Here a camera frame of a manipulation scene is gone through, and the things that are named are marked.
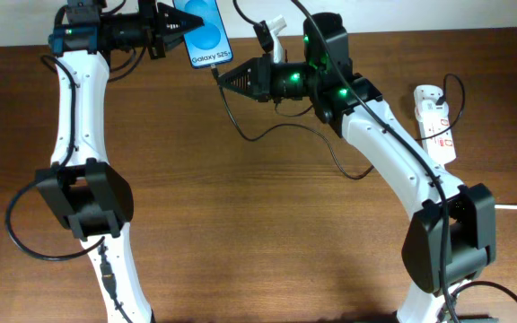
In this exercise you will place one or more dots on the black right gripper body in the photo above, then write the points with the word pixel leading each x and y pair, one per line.
pixel 277 89

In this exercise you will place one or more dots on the white USB wall charger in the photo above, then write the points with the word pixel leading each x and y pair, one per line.
pixel 427 102

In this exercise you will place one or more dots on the blue Samsung Galaxy smartphone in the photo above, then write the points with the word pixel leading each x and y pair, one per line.
pixel 207 45

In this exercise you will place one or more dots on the white power strip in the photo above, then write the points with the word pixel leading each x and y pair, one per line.
pixel 437 140

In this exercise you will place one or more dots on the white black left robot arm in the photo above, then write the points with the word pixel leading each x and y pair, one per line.
pixel 86 195

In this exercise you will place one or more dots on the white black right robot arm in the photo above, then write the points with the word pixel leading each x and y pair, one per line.
pixel 451 237

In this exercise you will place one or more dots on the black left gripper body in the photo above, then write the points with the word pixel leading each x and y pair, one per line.
pixel 146 21

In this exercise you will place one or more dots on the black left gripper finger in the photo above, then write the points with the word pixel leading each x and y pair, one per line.
pixel 172 22
pixel 171 40

